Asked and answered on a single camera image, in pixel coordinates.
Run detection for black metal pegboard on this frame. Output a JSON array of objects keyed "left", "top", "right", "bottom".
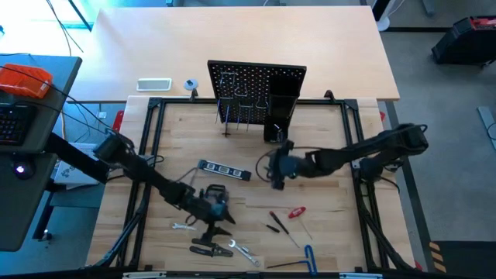
[{"left": 207, "top": 60, "right": 308, "bottom": 137}]

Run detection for black diagonal support beam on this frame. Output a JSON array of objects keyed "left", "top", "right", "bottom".
[{"left": 45, "top": 133, "right": 112, "bottom": 184}]

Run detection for black computer mouse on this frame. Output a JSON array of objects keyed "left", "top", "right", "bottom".
[{"left": 10, "top": 159, "right": 36, "bottom": 181}]

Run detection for grey floor cable cover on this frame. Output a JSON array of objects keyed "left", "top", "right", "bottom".
[{"left": 477, "top": 105, "right": 496, "bottom": 152}]

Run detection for black floor mat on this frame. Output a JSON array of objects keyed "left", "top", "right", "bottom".
[{"left": 432, "top": 239, "right": 496, "bottom": 279}]

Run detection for white pedestal base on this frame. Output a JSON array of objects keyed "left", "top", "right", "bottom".
[{"left": 371, "top": 0, "right": 405, "bottom": 33}]

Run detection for black screwdriver red cap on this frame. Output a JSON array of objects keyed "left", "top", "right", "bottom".
[{"left": 269, "top": 209, "right": 301, "bottom": 250}]

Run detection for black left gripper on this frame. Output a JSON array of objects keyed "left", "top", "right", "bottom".
[{"left": 180, "top": 188, "right": 237, "bottom": 244}]

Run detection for black C-clamp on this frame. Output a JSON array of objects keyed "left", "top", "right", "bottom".
[{"left": 198, "top": 184, "right": 229, "bottom": 199}]

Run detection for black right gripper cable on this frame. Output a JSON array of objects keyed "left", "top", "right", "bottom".
[{"left": 254, "top": 148, "right": 281, "bottom": 184}]

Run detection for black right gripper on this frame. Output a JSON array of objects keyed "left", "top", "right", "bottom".
[{"left": 272, "top": 139, "right": 314, "bottom": 191}]

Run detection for dark grey desk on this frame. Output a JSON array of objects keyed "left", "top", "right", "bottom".
[{"left": 0, "top": 53, "right": 84, "bottom": 253}]

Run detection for white rectangular tray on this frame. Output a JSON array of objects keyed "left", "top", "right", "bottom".
[{"left": 136, "top": 77, "right": 173, "bottom": 93}]

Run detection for large chrome combination wrench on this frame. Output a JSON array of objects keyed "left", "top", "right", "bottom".
[{"left": 228, "top": 238, "right": 262, "bottom": 269}]

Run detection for beige table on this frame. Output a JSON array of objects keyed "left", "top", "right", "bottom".
[{"left": 69, "top": 5, "right": 401, "bottom": 104}]

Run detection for black aluminium table frame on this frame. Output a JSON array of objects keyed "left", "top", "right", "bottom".
[{"left": 118, "top": 96, "right": 391, "bottom": 273}]

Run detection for small black pegboard bin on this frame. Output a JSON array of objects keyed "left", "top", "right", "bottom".
[{"left": 263, "top": 115, "right": 290, "bottom": 143}]

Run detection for black keyboard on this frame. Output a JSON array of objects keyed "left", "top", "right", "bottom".
[{"left": 0, "top": 103, "right": 39, "bottom": 145}]

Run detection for small chrome combination wrench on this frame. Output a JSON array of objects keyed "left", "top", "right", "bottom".
[{"left": 171, "top": 222, "right": 198, "bottom": 233}]

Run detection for black equipment case red lid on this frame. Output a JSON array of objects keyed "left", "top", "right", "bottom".
[{"left": 430, "top": 15, "right": 496, "bottom": 66}]

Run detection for black cable bundle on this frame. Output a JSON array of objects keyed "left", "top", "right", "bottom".
[
  {"left": 354, "top": 180, "right": 418, "bottom": 271},
  {"left": 85, "top": 195, "right": 150, "bottom": 270}
]

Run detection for long chrome loop hook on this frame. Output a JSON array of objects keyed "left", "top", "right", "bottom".
[
  {"left": 236, "top": 102, "right": 253, "bottom": 133},
  {"left": 215, "top": 96, "right": 234, "bottom": 126}
]

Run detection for orange plastic case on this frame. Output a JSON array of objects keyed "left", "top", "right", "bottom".
[{"left": 0, "top": 63, "right": 54, "bottom": 99}]

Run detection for blue T-handle hex key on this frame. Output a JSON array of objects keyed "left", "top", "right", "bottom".
[{"left": 265, "top": 244, "right": 319, "bottom": 277}]

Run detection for black spirit level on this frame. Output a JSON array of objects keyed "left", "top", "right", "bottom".
[{"left": 196, "top": 159, "right": 253, "bottom": 183}]

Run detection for tall black pegboard bin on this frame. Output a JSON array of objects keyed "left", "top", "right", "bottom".
[{"left": 267, "top": 72, "right": 302, "bottom": 119}]

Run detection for black wire strippers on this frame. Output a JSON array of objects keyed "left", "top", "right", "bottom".
[{"left": 188, "top": 237, "right": 235, "bottom": 259}]

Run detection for silver bracket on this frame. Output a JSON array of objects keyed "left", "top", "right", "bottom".
[
  {"left": 338, "top": 272, "right": 384, "bottom": 279},
  {"left": 122, "top": 270, "right": 168, "bottom": 279}
]

